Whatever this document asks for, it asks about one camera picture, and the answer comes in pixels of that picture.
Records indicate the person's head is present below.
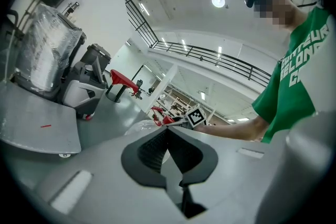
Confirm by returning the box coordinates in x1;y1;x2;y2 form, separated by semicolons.
253;0;299;32

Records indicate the red-cloth round table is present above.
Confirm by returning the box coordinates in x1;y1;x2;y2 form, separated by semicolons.
106;69;139;103

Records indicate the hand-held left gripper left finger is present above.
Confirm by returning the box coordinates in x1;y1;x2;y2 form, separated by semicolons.
36;125;184;224

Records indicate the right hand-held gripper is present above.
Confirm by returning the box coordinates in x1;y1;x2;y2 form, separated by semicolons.
169;104;208;130

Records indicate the grey floor scrubber machine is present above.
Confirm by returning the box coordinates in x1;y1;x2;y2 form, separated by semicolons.
61;56;108;120

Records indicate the black mezzanine railing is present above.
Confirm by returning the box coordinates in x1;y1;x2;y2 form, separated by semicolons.
122;0;272;87

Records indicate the white storage shelving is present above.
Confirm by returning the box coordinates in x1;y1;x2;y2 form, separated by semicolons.
157;86;218;126

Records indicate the person's right forearm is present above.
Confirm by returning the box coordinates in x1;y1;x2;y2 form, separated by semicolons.
195;115;268;143

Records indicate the plastic-wrapped machine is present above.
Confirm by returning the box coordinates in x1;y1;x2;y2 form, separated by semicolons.
14;4;87;99

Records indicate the black neck cord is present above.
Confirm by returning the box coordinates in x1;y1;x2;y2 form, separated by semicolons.
296;1;318;8

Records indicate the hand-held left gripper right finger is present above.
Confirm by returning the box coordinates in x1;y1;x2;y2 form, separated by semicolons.
167;125;287;224

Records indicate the person in green shirt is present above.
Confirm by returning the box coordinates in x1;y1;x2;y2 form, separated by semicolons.
251;6;331;144

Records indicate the grey metal platform cart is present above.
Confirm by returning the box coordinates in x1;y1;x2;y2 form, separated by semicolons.
0;9;82;158

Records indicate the dark grey lidded machine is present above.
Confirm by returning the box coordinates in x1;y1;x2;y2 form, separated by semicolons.
80;44;112;74

